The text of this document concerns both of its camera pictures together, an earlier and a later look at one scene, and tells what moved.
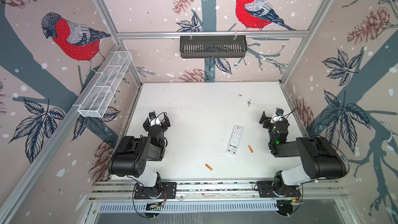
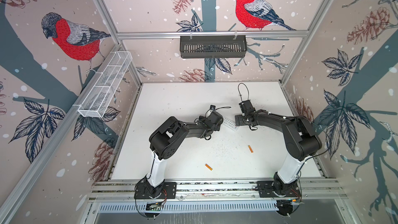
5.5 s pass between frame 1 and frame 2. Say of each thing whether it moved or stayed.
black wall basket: stayed
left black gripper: moved
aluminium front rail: stayed
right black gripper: moved
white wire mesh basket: stayed
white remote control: moved
